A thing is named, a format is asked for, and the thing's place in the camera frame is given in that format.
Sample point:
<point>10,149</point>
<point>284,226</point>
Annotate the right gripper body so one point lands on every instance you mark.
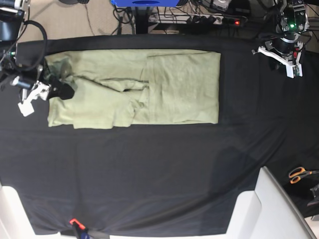
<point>30,80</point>

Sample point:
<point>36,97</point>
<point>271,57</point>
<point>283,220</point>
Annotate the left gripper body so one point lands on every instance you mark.
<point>282,47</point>

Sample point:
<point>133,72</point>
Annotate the light green T-shirt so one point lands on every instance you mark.
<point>120,88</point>

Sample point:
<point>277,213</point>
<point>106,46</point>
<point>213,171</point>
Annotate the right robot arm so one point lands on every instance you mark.
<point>14,20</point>

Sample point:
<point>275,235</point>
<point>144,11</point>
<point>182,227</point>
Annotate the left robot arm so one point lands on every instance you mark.
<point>291,19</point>

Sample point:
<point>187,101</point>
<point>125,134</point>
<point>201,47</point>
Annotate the white power strip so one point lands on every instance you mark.
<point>191,18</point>

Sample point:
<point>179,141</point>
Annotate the blue plastic box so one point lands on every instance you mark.
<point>146,3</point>

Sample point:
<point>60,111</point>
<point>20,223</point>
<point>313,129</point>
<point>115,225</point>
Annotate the red black clamp bottom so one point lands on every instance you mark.
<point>80,231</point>

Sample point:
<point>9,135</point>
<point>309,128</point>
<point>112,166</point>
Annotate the black table cloth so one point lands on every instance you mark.
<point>161,180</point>

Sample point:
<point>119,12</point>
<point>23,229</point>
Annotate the black metal stand post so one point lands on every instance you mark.
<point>142,15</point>

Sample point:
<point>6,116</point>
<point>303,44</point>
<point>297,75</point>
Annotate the orange handled scissors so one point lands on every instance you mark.
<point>299,173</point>

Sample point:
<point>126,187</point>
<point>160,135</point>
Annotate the white table frame left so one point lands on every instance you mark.
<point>14,223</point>

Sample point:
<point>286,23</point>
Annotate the white table frame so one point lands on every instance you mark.
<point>267,212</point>
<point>14,223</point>

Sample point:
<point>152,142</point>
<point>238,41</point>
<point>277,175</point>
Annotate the white table frame right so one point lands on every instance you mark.
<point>267,212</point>

